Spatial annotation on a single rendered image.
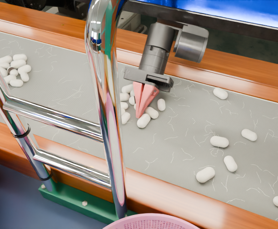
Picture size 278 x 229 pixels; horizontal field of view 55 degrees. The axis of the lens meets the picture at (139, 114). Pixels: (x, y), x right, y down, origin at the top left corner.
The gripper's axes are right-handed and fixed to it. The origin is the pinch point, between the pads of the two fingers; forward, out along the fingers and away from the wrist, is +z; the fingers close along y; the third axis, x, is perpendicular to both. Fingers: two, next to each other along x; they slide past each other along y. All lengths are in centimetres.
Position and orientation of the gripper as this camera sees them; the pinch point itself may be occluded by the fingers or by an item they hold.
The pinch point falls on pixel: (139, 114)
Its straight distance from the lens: 58.4
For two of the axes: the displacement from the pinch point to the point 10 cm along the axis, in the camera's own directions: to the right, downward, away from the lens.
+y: 9.3, 2.6, -2.5
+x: 2.4, 0.5, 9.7
